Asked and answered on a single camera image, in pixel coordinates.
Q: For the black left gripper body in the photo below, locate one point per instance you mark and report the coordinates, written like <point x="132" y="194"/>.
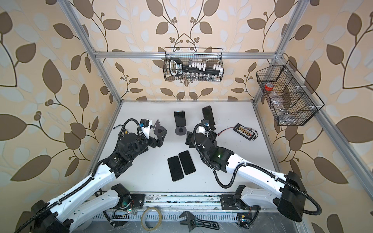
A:
<point x="151" y="142"/>

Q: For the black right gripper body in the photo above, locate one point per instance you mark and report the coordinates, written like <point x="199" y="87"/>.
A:
<point x="190" y="139"/>

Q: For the silver-edged black phone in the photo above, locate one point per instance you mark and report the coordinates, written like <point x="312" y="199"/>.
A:
<point x="187" y="162"/>

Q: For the dark phone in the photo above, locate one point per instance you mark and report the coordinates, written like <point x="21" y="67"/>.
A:
<point x="175" y="168"/>

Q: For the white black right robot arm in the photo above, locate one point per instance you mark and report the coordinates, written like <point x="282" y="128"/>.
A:
<point x="284" y="191"/>

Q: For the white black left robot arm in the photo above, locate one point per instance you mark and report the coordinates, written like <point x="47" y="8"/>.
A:
<point x="70" y="210"/>

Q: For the purple round left phone stand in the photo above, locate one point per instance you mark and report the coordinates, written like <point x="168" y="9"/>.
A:
<point x="159" y="130"/>

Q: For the purple round phone stand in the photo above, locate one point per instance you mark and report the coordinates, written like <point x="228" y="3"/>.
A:
<point x="180" y="131"/>
<point x="159" y="130"/>

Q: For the purple round middle phone stand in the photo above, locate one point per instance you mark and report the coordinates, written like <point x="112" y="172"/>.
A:
<point x="180" y="131"/>

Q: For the black socket set holder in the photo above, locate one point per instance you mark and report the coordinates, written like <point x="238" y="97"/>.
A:
<point x="193" y="69"/>

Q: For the brown tape roll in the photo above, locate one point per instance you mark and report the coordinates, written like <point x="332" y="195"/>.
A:
<point x="151" y="219"/>

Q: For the black adjustable wrench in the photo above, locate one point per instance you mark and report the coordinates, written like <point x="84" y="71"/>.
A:
<point x="191" y="221"/>

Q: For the red capped item in basket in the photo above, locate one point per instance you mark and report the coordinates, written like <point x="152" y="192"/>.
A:
<point x="268" y="87"/>

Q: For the black circuit board with wires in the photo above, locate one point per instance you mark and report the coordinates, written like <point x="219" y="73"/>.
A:
<point x="246" y="132"/>

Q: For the black wire basket back wall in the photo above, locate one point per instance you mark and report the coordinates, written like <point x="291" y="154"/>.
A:
<point x="209" y="55"/>

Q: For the black wire basket wall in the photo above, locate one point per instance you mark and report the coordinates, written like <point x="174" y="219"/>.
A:
<point x="293" y="101"/>
<point x="209" y="55"/>

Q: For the black wire basket right wall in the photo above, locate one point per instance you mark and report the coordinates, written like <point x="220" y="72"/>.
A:
<point x="293" y="101"/>

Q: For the aluminium frame post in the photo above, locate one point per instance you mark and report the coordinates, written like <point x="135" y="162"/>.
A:
<point x="77" y="26"/>

